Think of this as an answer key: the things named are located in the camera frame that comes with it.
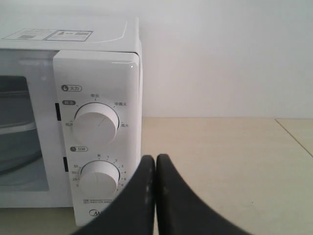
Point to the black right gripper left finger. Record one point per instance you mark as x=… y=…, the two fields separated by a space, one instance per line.
x=132 y=211

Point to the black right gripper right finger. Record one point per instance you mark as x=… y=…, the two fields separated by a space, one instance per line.
x=180 y=211

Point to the white lidded plastic container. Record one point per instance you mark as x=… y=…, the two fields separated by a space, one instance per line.
x=16 y=113

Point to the white microwave oven body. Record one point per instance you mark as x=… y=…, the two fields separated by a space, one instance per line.
x=61 y=77

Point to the lower white timer knob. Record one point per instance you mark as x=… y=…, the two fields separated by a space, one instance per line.
x=99 y=179

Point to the upper white power knob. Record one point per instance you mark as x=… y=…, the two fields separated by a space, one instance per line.
x=95 y=124

